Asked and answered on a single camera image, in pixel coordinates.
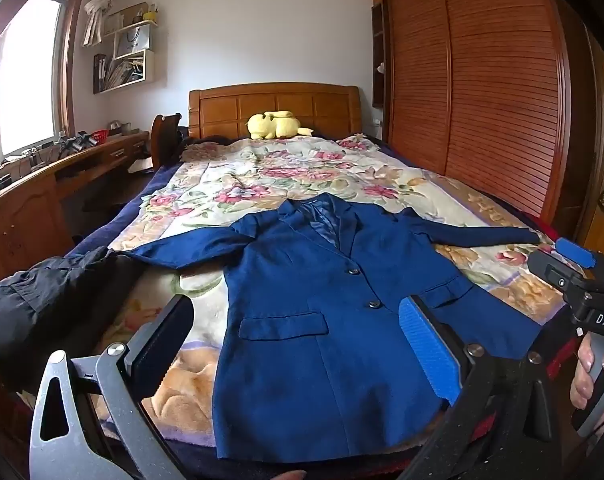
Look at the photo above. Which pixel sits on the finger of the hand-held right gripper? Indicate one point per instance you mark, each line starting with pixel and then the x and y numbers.
pixel 549 267
pixel 576 252

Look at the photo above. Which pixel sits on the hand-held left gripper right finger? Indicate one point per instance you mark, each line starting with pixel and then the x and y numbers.
pixel 429 350

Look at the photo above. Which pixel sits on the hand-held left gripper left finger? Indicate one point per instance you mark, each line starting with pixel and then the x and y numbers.
pixel 157 345

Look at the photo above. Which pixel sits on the blue suit jacket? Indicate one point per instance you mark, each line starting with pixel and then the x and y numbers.
pixel 307 350

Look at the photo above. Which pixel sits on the person's right hand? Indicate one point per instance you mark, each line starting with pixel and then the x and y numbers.
pixel 581 370

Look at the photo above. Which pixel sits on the wooden door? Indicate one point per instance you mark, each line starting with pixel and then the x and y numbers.
pixel 601 230

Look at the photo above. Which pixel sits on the black jacket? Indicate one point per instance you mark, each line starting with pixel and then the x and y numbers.
pixel 47 300

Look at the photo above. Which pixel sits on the navy bed sheet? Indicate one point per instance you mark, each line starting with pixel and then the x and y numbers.
pixel 117 210

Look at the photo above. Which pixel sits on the wooden desk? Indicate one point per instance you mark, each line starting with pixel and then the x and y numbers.
pixel 27 210

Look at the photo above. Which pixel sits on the wooden louvered wardrobe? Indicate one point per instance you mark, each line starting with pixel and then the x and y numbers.
pixel 481 85

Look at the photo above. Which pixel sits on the floral blanket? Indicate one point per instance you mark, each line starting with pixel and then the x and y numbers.
pixel 262 170

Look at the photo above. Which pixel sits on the wooden chair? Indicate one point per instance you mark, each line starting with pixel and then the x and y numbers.
pixel 164 140

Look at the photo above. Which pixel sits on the red basket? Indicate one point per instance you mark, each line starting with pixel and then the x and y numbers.
pixel 100 136

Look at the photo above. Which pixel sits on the metal pot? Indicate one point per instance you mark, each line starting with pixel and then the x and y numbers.
pixel 115 125

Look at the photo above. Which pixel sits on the yellow plush toy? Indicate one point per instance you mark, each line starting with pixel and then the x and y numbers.
pixel 272 125

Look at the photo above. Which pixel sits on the wooden bed headboard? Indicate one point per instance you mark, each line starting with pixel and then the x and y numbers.
pixel 272 107

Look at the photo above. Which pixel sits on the narrow wooden side shelf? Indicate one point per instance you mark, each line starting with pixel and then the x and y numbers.
pixel 378 55

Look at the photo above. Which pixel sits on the window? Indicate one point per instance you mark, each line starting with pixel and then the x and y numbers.
pixel 22 80

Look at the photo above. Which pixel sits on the white paper bag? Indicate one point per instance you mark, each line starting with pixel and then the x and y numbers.
pixel 134 40

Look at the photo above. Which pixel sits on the tied white curtain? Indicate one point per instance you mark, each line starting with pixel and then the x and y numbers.
pixel 99 7

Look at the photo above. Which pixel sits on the white wall shelf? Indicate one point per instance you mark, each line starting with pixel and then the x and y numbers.
pixel 132 65

